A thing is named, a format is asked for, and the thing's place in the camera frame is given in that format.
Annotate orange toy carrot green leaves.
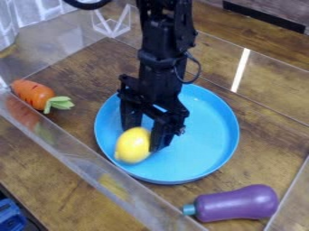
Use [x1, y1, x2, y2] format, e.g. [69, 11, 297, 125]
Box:
[11, 79, 75, 114]

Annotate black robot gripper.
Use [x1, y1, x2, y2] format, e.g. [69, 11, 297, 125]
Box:
[118, 49, 204, 153]

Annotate yellow toy lemon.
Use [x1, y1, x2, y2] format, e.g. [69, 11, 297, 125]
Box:
[116, 127, 152, 164]

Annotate white lattice curtain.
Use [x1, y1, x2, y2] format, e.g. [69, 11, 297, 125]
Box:
[0, 0, 110, 51]

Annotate clear acrylic barrier wall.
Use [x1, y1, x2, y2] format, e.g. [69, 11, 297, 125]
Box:
[0, 3, 309, 231]

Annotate dark wooden furniture edge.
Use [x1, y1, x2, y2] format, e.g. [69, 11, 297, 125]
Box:
[223, 0, 305, 34]

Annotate blue plastic object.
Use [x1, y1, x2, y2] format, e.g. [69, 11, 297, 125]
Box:
[0, 199, 27, 231]

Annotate purple toy eggplant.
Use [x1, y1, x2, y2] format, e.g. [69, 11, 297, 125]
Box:
[182, 184, 279, 222]

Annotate blue round plastic tray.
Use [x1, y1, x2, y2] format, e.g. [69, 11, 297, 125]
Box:
[93, 79, 241, 185]

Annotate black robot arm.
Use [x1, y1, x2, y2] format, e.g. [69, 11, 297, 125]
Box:
[118, 0, 198, 152]

